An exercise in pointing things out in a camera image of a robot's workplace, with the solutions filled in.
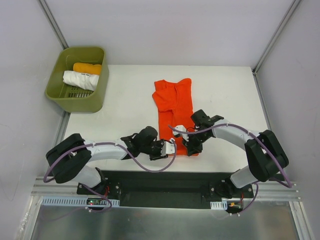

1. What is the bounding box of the orange t shirt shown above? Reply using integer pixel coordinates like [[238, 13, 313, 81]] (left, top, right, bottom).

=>
[[152, 78, 194, 140]]

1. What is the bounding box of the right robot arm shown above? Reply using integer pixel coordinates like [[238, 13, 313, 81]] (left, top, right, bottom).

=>
[[182, 109, 289, 199]]

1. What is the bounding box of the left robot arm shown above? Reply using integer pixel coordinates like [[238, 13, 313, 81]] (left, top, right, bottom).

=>
[[45, 126, 175, 195]]

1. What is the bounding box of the rolled white t shirt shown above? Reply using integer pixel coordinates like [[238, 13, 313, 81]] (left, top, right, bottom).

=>
[[63, 70, 100, 91]]

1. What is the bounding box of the green plastic basket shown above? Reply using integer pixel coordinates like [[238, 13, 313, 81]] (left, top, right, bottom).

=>
[[45, 46, 109, 113]]

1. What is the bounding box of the rolled yellow t shirt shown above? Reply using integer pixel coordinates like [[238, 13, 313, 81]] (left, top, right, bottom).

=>
[[73, 62, 102, 75]]

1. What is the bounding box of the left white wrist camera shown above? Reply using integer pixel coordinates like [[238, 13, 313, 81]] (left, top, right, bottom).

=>
[[161, 138, 176, 156]]

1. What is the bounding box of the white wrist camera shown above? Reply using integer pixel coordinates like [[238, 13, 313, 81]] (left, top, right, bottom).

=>
[[172, 125, 189, 141], [161, 138, 176, 156]]

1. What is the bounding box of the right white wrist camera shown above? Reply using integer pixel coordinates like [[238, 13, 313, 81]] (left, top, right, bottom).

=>
[[172, 125, 189, 141]]

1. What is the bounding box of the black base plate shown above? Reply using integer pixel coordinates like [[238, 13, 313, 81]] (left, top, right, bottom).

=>
[[76, 169, 254, 210]]

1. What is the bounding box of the aluminium rail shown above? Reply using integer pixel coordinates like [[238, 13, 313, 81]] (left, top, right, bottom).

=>
[[31, 177, 303, 202]]

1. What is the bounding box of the right aluminium corner post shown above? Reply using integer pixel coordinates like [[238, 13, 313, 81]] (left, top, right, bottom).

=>
[[252, 0, 303, 76]]

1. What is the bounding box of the aluminium corner post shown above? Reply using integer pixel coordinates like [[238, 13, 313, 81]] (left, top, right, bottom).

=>
[[252, 0, 303, 76], [37, 0, 69, 50]]

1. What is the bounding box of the left aluminium corner post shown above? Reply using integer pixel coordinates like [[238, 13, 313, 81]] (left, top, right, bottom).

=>
[[37, 0, 69, 50]]

